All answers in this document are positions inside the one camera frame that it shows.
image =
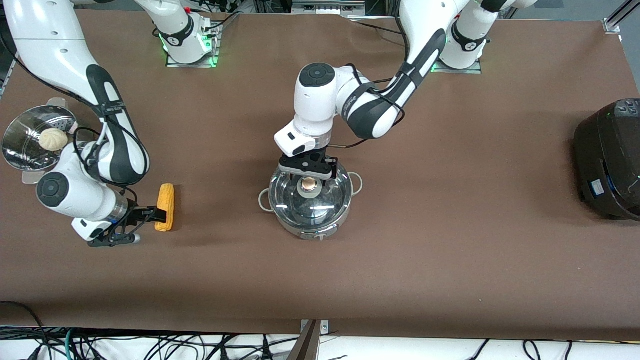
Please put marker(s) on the black rice cooker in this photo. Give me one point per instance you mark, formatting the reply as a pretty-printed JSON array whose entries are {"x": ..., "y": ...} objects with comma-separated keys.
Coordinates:
[{"x": 610, "y": 160}]

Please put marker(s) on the brown table cover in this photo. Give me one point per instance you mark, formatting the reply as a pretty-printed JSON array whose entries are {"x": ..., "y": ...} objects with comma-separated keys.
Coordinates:
[{"x": 450, "y": 260}]

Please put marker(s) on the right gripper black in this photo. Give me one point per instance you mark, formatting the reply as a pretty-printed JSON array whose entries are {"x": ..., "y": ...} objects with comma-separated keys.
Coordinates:
[{"x": 134, "y": 212}]

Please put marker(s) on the glass pot lid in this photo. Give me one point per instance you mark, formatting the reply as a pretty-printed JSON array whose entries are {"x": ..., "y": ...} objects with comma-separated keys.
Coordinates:
[{"x": 290, "y": 200}]

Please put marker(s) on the dark metal bar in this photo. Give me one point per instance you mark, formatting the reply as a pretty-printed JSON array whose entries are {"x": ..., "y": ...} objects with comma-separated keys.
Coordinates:
[{"x": 306, "y": 345}]

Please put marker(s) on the silver table clamp plate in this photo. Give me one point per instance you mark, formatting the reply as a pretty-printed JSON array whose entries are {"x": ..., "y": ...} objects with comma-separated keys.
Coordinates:
[{"x": 324, "y": 326}]

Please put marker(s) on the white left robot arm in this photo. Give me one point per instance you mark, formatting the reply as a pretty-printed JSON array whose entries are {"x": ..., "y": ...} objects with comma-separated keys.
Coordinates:
[{"x": 320, "y": 100}]

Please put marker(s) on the yellow corn cob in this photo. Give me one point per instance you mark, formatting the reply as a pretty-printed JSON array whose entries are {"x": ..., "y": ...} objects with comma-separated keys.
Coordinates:
[{"x": 169, "y": 197}]

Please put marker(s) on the stainless steel steamer pot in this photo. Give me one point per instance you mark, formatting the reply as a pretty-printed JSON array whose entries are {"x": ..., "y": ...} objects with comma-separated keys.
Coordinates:
[{"x": 20, "y": 140}]

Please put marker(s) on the white steamed bun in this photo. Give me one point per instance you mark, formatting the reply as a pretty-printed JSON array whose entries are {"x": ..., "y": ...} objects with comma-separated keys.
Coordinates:
[{"x": 52, "y": 140}]

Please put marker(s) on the grey equipment box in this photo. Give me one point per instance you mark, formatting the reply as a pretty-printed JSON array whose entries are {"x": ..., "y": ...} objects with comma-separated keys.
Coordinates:
[{"x": 325, "y": 7}]

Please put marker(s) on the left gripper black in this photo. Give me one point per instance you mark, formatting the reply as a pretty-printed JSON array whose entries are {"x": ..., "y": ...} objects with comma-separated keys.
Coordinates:
[{"x": 320, "y": 155}]

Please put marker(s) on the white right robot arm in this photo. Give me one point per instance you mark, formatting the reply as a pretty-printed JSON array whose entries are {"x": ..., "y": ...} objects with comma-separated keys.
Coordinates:
[{"x": 55, "y": 55}]

